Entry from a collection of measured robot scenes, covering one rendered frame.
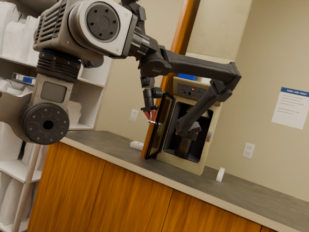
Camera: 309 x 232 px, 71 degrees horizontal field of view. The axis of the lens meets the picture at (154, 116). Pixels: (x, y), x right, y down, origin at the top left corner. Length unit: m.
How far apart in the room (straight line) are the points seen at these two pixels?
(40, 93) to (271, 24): 1.75
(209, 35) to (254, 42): 0.53
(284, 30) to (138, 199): 1.64
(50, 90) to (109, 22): 0.35
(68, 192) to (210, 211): 0.91
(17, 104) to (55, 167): 0.84
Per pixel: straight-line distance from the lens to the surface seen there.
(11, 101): 0.89
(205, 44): 1.55
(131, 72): 2.16
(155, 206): 1.31
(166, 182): 1.22
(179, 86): 1.42
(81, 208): 1.57
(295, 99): 1.92
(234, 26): 1.58
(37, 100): 0.81
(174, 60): 0.73
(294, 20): 2.09
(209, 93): 0.99
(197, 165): 1.47
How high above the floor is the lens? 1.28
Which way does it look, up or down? 2 degrees down
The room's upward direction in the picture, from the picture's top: 16 degrees clockwise
